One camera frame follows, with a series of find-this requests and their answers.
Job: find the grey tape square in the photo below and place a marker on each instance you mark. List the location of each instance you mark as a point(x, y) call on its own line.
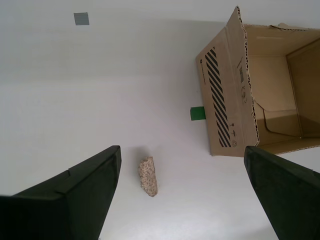
point(81, 18)

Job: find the green tape square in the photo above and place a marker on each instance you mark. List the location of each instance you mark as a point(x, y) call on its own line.
point(197, 113)

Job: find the open cardboard box black stripes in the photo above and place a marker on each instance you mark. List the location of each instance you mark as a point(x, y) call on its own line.
point(230, 75)

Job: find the speckled pinkish granite rock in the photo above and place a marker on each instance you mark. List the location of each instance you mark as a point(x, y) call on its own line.
point(148, 176)

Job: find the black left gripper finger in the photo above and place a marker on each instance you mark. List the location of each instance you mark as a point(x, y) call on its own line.
point(62, 212)
point(292, 200)

